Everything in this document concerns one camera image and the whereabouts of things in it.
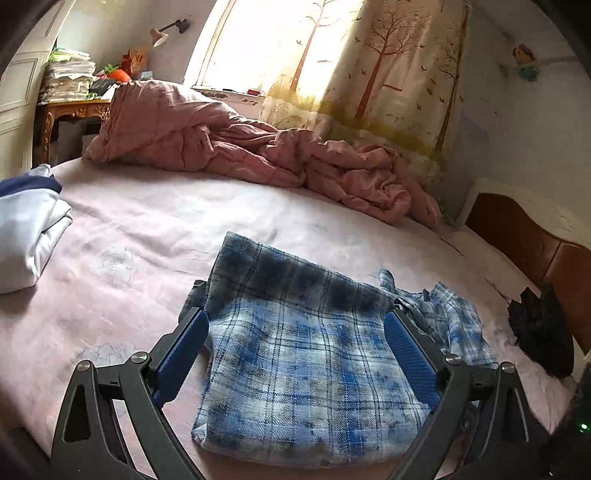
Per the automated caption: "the blue plaid shirt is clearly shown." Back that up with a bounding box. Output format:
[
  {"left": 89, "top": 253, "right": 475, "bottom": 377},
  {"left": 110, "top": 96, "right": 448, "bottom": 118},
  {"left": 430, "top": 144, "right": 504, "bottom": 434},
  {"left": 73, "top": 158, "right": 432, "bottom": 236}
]
[{"left": 180, "top": 232, "right": 499, "bottom": 467}]

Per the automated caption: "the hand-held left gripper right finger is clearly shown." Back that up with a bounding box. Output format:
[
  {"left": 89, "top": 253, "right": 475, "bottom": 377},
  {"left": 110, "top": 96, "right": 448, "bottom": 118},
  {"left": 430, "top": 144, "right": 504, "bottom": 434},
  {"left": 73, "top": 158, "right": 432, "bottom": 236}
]
[{"left": 384, "top": 308, "right": 532, "bottom": 480}]

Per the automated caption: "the stack of papers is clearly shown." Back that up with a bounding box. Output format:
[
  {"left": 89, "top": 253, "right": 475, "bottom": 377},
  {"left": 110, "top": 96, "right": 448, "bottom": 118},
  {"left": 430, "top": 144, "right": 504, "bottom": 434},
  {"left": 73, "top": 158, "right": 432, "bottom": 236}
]
[{"left": 39, "top": 46, "right": 96, "bottom": 105}]

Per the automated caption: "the tree print curtain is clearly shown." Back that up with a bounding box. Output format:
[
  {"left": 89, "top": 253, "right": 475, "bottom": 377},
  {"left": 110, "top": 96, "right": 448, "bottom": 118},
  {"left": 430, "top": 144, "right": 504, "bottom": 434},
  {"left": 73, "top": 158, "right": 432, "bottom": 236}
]
[{"left": 261, "top": 0, "right": 472, "bottom": 185}]

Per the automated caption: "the white folded garment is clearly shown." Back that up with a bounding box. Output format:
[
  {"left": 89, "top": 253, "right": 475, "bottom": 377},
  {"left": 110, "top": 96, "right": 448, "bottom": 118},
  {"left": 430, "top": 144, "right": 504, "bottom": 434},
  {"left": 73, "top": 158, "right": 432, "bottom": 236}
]
[{"left": 0, "top": 164, "right": 74, "bottom": 294}]

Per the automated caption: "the teal wall decoration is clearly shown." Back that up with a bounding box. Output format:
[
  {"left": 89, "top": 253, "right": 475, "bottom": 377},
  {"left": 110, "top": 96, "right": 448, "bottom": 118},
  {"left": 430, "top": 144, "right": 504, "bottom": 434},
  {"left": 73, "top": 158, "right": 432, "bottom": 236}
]
[{"left": 512, "top": 44, "right": 541, "bottom": 83}]

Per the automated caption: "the wall lamp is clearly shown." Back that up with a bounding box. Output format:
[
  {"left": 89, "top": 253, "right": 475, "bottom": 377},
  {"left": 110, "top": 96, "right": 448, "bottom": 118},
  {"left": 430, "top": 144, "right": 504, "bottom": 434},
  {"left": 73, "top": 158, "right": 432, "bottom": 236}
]
[{"left": 149, "top": 18, "right": 191, "bottom": 48}]

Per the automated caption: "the gilded wooden side table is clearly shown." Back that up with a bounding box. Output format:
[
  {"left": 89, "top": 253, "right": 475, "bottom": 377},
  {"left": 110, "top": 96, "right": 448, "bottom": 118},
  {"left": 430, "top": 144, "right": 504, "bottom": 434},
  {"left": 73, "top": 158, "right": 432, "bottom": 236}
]
[{"left": 34, "top": 99, "right": 114, "bottom": 168}]

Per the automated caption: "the wooden headboard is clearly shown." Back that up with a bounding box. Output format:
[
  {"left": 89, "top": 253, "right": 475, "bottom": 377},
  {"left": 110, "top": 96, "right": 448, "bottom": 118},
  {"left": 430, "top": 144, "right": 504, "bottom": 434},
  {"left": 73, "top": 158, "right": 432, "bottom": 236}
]
[{"left": 455, "top": 178, "right": 591, "bottom": 361}]

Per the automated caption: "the pink quilt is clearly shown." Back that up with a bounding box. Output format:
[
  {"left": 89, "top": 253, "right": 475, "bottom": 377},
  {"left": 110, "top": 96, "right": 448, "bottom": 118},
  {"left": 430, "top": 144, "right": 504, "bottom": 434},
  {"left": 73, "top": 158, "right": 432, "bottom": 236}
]
[{"left": 83, "top": 79, "right": 444, "bottom": 232}]

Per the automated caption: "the black garment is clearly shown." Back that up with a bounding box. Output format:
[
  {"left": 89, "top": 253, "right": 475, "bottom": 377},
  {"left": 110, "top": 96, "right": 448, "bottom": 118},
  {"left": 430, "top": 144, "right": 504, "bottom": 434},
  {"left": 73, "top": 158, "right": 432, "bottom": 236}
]
[{"left": 508, "top": 282, "right": 575, "bottom": 379}]

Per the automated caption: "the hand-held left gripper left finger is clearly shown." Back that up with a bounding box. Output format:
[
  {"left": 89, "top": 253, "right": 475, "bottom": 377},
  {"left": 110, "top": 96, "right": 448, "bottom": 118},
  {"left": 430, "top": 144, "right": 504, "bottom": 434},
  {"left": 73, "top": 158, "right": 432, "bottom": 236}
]
[{"left": 50, "top": 307, "right": 211, "bottom": 480}]

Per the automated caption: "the orange paper bag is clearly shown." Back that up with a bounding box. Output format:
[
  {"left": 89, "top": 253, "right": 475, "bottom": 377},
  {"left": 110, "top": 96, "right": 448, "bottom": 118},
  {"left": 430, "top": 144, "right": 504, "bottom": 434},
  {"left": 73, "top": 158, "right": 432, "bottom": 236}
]
[{"left": 122, "top": 46, "right": 148, "bottom": 75}]

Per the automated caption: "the window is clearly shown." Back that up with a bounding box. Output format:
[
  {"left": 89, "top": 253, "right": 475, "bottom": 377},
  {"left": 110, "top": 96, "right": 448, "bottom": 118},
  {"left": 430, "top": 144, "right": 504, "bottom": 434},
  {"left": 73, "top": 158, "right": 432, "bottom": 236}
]
[{"left": 187, "top": 0, "right": 370, "bottom": 96}]

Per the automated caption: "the pink pillow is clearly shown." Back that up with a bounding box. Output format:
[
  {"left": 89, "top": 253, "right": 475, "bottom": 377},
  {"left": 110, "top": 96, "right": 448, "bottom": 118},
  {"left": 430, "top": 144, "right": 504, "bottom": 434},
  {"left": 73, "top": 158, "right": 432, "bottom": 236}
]
[{"left": 443, "top": 228, "right": 541, "bottom": 297}]

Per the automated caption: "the white panelled wardrobe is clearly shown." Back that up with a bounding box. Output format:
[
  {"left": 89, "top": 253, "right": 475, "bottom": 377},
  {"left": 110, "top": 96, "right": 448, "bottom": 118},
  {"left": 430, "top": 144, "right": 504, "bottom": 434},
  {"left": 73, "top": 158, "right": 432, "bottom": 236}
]
[{"left": 0, "top": 0, "right": 65, "bottom": 169}]

